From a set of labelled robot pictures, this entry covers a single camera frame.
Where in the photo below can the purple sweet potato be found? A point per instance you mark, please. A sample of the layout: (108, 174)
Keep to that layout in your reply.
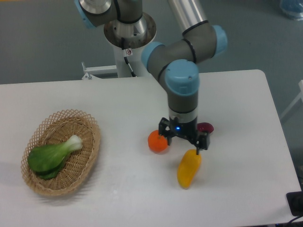
(205, 127)

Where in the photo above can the green bok choy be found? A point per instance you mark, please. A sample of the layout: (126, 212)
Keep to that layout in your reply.
(48, 160)

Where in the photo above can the blue plastic bag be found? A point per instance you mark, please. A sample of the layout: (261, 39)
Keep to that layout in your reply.
(292, 8)

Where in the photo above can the white metal bracket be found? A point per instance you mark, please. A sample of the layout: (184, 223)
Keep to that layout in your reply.
(100, 72)

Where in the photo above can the black device at edge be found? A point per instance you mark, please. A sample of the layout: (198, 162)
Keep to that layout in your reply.
(295, 202)

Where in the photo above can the yellow mango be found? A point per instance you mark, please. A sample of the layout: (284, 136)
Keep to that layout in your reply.
(188, 168)

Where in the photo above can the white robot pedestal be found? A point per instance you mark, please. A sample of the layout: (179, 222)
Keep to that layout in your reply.
(128, 42)

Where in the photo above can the white frame at right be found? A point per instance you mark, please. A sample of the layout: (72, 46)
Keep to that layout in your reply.
(293, 106)

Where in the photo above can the orange fruit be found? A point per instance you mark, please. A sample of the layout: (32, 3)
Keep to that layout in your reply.
(156, 142)

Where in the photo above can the woven wicker basket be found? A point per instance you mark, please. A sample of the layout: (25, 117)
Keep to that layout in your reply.
(56, 129)

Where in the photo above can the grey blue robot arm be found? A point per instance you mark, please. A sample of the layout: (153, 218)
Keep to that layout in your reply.
(175, 66)

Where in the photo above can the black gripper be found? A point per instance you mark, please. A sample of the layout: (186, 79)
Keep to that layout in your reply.
(185, 130)

